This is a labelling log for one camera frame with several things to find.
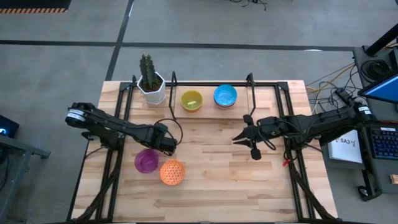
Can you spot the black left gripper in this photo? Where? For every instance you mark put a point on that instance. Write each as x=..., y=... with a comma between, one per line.
x=155, y=137

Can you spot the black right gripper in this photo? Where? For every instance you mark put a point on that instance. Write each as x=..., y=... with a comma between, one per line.
x=256, y=133

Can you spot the purple translucent plastic bowl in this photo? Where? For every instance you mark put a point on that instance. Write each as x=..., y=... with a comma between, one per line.
x=145, y=161

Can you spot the orange patterned ceramic bowl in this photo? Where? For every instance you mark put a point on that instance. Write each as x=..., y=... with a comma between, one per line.
x=172, y=172

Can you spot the blue white patterned ceramic bowl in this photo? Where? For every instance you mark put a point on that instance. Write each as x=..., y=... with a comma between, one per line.
x=225, y=95

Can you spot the yellow translucent plastic bowl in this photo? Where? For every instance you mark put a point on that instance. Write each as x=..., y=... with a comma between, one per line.
x=191, y=99

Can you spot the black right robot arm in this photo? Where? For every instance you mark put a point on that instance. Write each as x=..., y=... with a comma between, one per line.
x=323, y=121

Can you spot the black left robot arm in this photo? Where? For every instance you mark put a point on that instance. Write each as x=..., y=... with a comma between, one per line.
x=109, y=123

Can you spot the white hexagonal plant pot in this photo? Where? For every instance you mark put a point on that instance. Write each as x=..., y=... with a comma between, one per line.
x=155, y=96

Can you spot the red clip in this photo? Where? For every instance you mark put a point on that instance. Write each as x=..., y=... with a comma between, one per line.
x=285, y=162

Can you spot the green cactus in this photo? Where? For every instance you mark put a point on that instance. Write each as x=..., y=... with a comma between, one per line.
x=147, y=73

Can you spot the white paper labelled SA3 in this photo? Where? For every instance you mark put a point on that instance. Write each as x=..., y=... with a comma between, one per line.
x=345, y=151

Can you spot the black power strip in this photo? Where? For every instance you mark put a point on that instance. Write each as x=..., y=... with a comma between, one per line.
x=343, y=96

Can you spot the black computer mouse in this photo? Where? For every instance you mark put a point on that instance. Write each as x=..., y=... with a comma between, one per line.
x=362, y=191

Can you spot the gray metal stand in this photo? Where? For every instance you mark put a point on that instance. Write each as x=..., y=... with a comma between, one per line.
x=18, y=149

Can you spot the black keyboard with blue backlight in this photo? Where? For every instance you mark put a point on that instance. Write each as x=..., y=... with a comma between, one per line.
x=385, y=143

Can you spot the dark gray computer cart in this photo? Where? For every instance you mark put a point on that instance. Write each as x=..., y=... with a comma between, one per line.
x=385, y=174

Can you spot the computer monitor with blue screen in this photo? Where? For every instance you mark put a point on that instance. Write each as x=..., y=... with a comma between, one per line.
x=382, y=90

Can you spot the black device with blue light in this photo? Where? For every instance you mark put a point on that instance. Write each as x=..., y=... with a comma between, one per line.
x=7, y=126

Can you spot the small wooden block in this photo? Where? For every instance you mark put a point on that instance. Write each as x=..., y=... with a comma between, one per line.
x=394, y=179

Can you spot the black pole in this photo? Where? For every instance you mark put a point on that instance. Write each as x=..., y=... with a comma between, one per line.
x=382, y=40

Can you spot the black mat with hazard stripes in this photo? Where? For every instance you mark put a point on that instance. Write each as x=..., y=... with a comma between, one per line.
x=31, y=4

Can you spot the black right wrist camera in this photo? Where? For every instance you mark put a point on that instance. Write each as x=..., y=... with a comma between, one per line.
x=272, y=127

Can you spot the wooden shelf with black frame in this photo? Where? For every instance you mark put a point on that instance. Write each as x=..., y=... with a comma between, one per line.
x=211, y=112

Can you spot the black aluminium table frame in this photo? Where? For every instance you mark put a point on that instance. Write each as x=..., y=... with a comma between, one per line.
x=124, y=86

